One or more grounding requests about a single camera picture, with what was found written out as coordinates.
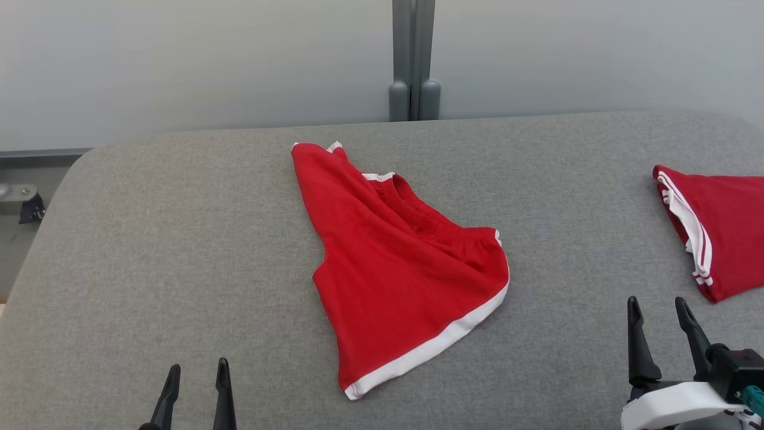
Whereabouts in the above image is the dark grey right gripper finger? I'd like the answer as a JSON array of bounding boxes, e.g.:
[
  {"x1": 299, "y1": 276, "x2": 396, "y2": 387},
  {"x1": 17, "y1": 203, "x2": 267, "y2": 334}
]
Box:
[
  {"x1": 675, "y1": 297, "x2": 713, "y2": 383},
  {"x1": 627, "y1": 297, "x2": 662, "y2": 386}
]

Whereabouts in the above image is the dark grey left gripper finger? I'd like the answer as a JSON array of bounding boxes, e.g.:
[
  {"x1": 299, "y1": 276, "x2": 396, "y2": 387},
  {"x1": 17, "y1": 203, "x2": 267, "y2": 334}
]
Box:
[
  {"x1": 213, "y1": 357, "x2": 238, "y2": 430},
  {"x1": 140, "y1": 364, "x2": 181, "y2": 430}
]

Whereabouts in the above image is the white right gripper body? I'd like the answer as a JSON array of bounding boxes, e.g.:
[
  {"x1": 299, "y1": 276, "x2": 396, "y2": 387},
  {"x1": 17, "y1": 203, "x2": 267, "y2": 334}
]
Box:
[{"x1": 621, "y1": 382, "x2": 747, "y2": 430}]

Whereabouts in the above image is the red white basketball jersey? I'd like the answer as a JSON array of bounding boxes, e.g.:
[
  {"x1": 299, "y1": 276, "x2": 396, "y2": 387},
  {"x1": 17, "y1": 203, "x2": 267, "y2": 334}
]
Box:
[{"x1": 652, "y1": 164, "x2": 764, "y2": 303}]

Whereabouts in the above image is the red shorts white trim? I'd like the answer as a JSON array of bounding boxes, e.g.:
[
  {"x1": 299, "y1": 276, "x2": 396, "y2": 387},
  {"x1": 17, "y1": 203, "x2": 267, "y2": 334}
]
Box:
[{"x1": 291, "y1": 141, "x2": 511, "y2": 401}]

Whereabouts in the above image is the teal right camera connector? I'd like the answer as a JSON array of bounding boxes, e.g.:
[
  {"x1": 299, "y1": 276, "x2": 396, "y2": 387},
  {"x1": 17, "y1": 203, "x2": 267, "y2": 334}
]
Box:
[{"x1": 737, "y1": 385, "x2": 764, "y2": 416}]

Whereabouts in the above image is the grey partition post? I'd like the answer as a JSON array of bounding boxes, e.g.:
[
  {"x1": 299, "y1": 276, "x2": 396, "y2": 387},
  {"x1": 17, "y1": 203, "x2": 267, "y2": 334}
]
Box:
[{"x1": 389, "y1": 0, "x2": 442, "y2": 122}]

